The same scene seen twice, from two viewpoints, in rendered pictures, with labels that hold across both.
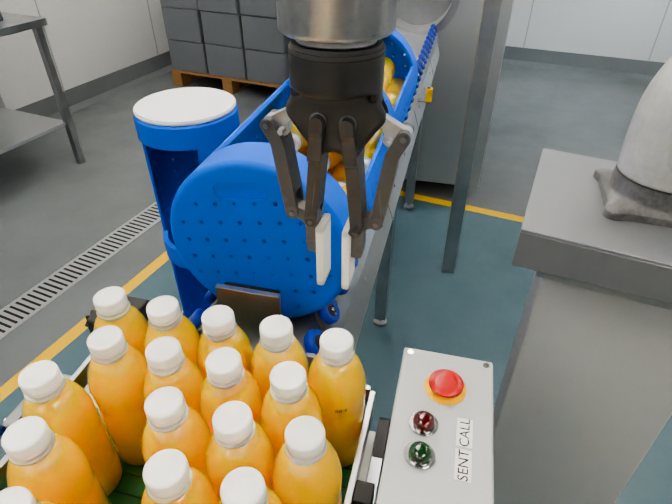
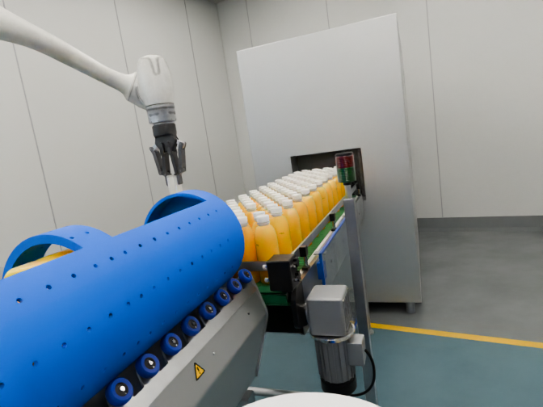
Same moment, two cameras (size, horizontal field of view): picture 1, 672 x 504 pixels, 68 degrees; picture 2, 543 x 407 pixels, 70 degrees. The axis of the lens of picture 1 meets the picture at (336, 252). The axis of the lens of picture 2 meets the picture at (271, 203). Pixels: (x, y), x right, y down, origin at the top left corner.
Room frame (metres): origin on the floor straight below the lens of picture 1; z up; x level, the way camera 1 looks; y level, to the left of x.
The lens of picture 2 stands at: (1.65, 0.47, 1.33)
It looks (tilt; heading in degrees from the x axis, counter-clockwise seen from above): 9 degrees down; 187
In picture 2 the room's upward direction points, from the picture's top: 8 degrees counter-clockwise
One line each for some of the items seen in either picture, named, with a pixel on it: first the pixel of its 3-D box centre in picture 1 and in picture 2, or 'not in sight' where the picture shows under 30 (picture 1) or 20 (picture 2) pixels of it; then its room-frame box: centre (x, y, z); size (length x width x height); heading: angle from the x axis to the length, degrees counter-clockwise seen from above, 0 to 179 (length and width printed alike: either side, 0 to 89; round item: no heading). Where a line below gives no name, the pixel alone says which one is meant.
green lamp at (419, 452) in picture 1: (420, 452); not in sight; (0.27, -0.08, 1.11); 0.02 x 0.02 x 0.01
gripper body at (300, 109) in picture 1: (336, 96); (166, 137); (0.41, 0.00, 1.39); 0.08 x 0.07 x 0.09; 76
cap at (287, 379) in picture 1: (288, 382); not in sight; (0.35, 0.05, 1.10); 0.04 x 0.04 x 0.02
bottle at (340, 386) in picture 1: (336, 401); not in sight; (0.40, 0.00, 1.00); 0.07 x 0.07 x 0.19
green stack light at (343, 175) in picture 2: not in sight; (346, 174); (0.28, 0.57, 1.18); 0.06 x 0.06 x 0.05
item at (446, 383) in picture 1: (445, 384); not in sight; (0.34, -0.12, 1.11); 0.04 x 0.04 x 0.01
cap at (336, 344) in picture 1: (336, 347); not in sight; (0.40, 0.00, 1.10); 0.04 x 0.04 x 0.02
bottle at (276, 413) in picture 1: (293, 437); not in sight; (0.35, 0.05, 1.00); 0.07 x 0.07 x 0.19
